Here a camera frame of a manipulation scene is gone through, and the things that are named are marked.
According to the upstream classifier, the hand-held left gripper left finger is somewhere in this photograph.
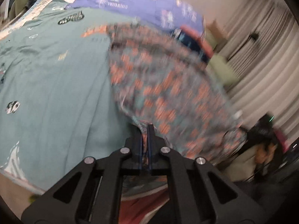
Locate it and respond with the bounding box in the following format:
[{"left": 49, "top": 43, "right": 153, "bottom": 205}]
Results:
[{"left": 21, "top": 124, "right": 143, "bottom": 224}]

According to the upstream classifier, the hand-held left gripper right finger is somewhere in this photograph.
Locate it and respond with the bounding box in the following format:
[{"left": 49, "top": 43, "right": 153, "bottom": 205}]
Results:
[{"left": 147, "top": 124, "right": 269, "bottom": 224}]

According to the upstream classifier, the floral print garment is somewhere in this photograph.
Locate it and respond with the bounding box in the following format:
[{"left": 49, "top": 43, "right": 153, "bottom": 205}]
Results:
[{"left": 82, "top": 22, "right": 248, "bottom": 192}]

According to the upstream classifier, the person's right hand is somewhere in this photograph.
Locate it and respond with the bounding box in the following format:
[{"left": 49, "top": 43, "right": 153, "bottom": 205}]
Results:
[{"left": 255, "top": 143, "right": 278, "bottom": 166}]

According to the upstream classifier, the beige pleated curtain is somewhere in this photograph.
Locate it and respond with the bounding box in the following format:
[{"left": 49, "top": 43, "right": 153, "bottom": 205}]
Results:
[{"left": 215, "top": 0, "right": 299, "bottom": 146}]

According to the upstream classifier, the person's pink clothing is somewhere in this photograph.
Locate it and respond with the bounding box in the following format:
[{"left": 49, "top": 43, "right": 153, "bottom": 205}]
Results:
[{"left": 119, "top": 190, "right": 170, "bottom": 224}]

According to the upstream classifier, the green pillow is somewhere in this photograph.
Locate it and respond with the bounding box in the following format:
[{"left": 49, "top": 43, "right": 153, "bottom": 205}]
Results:
[
  {"left": 207, "top": 54, "right": 237, "bottom": 89},
  {"left": 203, "top": 30, "right": 220, "bottom": 50},
  {"left": 13, "top": 0, "right": 31, "bottom": 17}
]

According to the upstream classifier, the teal patterned quilt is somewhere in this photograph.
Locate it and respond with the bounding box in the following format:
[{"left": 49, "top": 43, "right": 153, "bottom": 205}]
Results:
[{"left": 0, "top": 0, "right": 143, "bottom": 193}]

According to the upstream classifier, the folded pink garment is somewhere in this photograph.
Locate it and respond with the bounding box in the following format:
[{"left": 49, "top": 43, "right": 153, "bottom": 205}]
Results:
[{"left": 180, "top": 24, "right": 214, "bottom": 57}]

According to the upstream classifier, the folded navy star garment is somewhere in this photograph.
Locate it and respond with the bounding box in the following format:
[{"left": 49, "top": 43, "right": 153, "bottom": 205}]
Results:
[{"left": 170, "top": 29, "right": 211, "bottom": 64}]

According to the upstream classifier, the beige pillow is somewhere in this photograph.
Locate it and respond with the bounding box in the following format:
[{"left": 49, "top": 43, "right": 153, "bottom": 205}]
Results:
[{"left": 208, "top": 20, "right": 230, "bottom": 41}]

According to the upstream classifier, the purple tree print bedsheet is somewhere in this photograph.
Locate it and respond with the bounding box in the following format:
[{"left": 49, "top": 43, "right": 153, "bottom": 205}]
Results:
[{"left": 68, "top": 0, "right": 206, "bottom": 36}]

